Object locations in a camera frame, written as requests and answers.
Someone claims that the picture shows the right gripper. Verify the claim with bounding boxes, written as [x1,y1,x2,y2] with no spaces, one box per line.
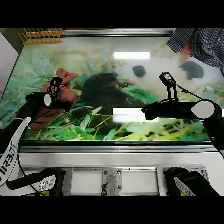
[141,99,183,122]

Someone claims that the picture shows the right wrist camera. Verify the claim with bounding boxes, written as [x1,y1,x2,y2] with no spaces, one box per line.
[158,71,180,102]

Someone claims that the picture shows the checked shirt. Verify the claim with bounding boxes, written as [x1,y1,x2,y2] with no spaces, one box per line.
[165,28,224,78]

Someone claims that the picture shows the brown clothes hanger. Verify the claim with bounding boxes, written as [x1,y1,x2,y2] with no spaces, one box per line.
[17,28,65,46]

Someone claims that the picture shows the black cable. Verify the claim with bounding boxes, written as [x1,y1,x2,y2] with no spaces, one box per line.
[175,83,205,102]

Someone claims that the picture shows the red-brown printed pants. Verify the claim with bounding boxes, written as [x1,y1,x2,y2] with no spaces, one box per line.
[27,67,81,132]

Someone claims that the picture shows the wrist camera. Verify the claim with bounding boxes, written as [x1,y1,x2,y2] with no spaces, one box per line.
[158,71,180,102]
[48,76,64,98]

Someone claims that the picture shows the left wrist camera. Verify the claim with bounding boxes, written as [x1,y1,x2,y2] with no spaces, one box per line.
[48,76,64,98]

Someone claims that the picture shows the silver frame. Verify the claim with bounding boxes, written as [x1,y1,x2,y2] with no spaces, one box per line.
[0,28,224,197]

